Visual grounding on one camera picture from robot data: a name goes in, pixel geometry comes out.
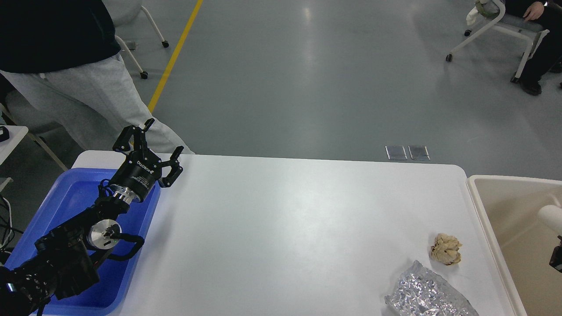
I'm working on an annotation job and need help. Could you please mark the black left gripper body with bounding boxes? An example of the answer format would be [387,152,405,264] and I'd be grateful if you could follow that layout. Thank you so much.
[108,154,162,204]

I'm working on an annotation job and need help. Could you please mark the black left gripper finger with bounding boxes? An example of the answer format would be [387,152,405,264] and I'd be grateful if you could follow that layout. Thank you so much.
[112,118,156,159]
[159,146,184,188]

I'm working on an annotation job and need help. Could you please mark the white paper cup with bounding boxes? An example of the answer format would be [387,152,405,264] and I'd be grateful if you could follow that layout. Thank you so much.
[537,205,562,235]

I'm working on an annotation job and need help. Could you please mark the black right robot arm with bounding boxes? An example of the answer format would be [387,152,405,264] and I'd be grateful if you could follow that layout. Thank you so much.
[549,235,562,273]

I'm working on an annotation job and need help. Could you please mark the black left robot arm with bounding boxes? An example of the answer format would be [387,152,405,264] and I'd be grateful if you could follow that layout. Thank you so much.
[1,118,183,316]

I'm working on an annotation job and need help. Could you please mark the standing person grey trousers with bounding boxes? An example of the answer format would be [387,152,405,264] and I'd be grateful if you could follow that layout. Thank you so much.
[0,0,196,155]

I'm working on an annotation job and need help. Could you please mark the blue plastic bin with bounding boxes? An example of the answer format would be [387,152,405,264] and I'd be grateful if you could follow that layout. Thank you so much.
[5,168,161,316]

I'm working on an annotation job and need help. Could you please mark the white chair legs with casters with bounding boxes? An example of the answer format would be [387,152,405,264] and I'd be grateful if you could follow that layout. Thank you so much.
[111,0,170,79]

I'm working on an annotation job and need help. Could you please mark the white side table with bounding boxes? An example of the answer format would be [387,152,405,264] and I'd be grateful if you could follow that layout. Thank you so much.
[0,125,29,164]

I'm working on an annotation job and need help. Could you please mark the left metal floor plate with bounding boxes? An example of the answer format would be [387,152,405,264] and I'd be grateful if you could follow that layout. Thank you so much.
[385,145,408,161]

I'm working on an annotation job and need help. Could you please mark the metal floor plate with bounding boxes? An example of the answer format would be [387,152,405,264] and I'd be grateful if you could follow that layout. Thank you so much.
[408,145,430,161]
[385,145,408,161]

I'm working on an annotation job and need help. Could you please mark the right metal floor plate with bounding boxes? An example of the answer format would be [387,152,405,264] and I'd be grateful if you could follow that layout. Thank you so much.
[408,145,430,161]

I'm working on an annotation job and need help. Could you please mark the crumpled silver foil bag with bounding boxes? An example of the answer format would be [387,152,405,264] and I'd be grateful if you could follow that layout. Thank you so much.
[385,260,478,316]

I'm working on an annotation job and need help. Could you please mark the crumpled brown paper ball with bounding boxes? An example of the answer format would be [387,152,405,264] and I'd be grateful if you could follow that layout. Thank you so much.
[429,233,462,266]

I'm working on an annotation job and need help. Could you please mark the beige plastic bin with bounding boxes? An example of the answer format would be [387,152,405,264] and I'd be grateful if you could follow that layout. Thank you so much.
[467,175,562,316]

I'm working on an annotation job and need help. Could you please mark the seated person in black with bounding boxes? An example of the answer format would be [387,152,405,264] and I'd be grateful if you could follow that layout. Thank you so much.
[504,0,562,96]

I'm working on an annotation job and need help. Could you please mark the white frame chair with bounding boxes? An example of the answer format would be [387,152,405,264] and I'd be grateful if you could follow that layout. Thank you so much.
[445,0,549,83]

